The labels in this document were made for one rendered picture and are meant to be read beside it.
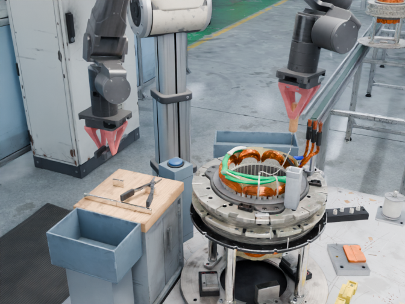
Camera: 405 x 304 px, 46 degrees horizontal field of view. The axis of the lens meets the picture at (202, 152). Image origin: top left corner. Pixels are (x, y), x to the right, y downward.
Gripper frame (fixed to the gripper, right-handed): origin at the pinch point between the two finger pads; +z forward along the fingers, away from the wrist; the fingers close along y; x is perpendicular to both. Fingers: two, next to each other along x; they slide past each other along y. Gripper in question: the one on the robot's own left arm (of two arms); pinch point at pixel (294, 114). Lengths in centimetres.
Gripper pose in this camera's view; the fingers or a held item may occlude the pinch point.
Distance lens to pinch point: 98.8
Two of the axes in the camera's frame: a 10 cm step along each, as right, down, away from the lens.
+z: -0.9, 9.2, 3.9
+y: 5.5, -2.8, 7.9
